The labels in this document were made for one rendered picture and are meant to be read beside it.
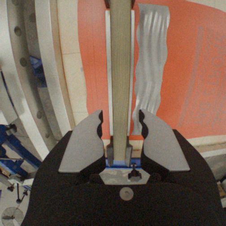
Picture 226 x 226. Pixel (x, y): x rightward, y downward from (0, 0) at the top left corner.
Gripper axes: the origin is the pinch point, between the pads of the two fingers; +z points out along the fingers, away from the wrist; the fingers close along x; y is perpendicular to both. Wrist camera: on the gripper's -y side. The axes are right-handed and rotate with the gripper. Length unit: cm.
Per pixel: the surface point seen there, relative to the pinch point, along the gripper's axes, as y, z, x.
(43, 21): -15.4, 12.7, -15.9
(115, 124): 5.9, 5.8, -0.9
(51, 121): 78, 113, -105
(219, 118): 11.9, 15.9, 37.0
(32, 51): -25, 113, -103
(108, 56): -6.0, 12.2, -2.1
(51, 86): -0.3, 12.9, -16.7
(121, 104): 1.7, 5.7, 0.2
